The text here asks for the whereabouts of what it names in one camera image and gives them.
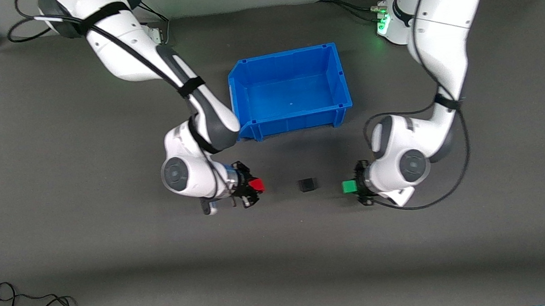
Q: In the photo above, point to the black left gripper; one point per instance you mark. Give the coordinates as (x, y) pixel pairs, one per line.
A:
(362, 183)

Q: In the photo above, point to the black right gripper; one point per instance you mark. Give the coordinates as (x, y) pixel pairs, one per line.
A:
(241, 183)

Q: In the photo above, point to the small red cube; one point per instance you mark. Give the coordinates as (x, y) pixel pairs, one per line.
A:
(256, 185)

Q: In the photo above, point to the small green cube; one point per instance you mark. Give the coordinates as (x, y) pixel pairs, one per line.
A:
(349, 186)

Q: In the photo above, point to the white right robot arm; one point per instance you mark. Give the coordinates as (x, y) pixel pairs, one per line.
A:
(120, 48)

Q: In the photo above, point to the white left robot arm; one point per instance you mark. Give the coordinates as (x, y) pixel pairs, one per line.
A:
(440, 35)

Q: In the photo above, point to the small black cube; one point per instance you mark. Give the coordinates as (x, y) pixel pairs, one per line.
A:
(307, 185)

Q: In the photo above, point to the dark grey table mat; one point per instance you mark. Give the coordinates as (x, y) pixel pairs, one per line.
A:
(281, 251)

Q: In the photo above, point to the blue plastic storage bin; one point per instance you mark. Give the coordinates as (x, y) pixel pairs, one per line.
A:
(292, 92)

